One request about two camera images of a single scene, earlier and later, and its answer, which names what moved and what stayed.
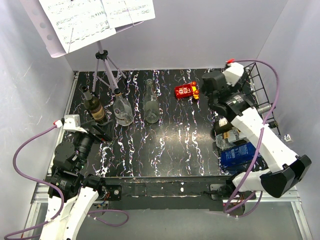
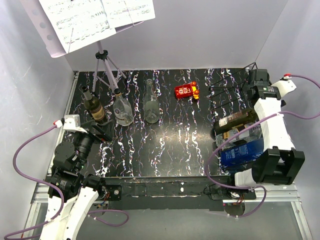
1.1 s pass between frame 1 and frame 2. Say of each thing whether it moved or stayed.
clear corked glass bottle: stayed
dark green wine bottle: stayed
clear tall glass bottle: stayed
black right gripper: moved
